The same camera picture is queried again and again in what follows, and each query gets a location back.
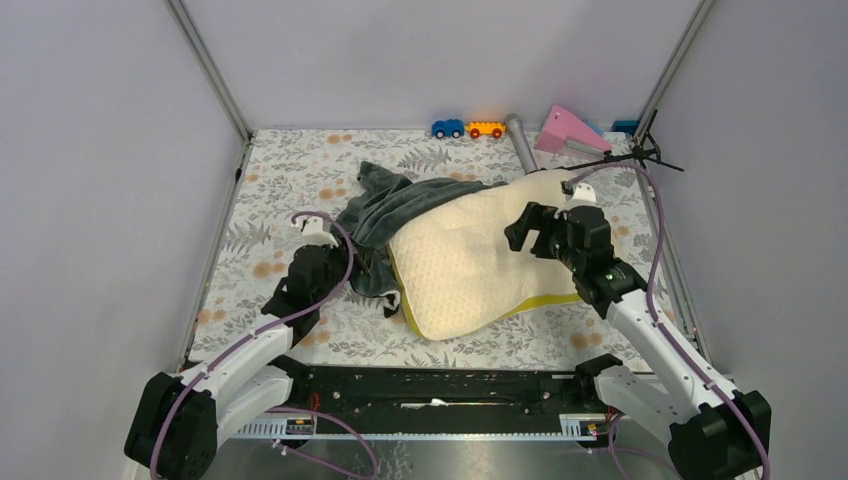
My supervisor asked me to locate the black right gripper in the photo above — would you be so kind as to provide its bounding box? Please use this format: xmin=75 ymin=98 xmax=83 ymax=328
xmin=503 ymin=201 xmax=584 ymax=273

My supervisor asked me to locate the white and yellow pillow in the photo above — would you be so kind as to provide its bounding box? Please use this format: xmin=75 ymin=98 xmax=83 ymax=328
xmin=388 ymin=169 xmax=579 ymax=341

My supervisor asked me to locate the zebra and grey pillowcase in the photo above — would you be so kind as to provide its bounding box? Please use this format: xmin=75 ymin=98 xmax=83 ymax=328
xmin=336 ymin=161 xmax=491 ymax=317

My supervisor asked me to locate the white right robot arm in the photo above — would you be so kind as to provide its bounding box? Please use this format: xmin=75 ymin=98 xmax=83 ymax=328
xmin=504 ymin=202 xmax=771 ymax=479

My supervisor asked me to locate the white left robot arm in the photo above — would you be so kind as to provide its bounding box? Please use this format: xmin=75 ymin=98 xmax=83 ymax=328
xmin=123 ymin=245 xmax=355 ymax=479

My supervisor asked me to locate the grey microphone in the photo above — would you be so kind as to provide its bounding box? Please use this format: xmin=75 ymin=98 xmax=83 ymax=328
xmin=504 ymin=114 xmax=539 ymax=174

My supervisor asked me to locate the yellow toy wagon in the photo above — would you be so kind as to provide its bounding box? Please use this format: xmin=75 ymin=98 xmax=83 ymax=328
xmin=465 ymin=122 xmax=507 ymax=139

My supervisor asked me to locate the pink wedge block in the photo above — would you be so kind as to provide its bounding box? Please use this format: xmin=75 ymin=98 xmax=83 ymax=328
xmin=534 ymin=105 xmax=612 ymax=156

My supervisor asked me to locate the floral patterned table mat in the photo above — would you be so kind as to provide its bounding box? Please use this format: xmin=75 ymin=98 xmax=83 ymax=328
xmin=187 ymin=129 xmax=648 ymax=373

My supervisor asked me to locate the blue toy car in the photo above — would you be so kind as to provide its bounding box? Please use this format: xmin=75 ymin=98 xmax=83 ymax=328
xmin=431 ymin=119 xmax=465 ymax=139

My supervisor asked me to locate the blue block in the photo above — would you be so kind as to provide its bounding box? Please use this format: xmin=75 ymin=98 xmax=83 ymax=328
xmin=610 ymin=120 xmax=640 ymax=136

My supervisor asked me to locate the black mini tripod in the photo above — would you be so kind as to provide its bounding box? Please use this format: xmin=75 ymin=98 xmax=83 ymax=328
xmin=566 ymin=108 xmax=685 ymax=172

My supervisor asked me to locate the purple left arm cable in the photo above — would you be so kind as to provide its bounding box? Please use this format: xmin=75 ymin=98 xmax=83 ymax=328
xmin=149 ymin=210 xmax=357 ymax=480

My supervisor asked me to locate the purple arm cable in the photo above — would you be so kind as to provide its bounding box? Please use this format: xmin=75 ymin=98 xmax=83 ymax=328
xmin=563 ymin=162 xmax=771 ymax=480
xmin=149 ymin=210 xmax=357 ymax=480

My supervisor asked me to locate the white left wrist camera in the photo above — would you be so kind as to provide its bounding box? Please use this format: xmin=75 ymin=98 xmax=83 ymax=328
xmin=299 ymin=216 xmax=339 ymax=248

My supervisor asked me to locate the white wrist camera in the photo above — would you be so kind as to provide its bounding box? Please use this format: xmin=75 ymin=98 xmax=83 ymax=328
xmin=568 ymin=182 xmax=597 ymax=208
xmin=299 ymin=216 xmax=339 ymax=248

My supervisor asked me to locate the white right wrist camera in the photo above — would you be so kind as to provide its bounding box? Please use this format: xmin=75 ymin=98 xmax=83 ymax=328
xmin=568 ymin=182 xmax=597 ymax=208

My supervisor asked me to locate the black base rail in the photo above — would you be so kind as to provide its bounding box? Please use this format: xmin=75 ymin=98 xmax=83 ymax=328
xmin=284 ymin=366 xmax=609 ymax=437

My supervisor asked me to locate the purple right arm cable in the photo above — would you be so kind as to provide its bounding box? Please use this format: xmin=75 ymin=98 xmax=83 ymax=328
xmin=563 ymin=162 xmax=771 ymax=480

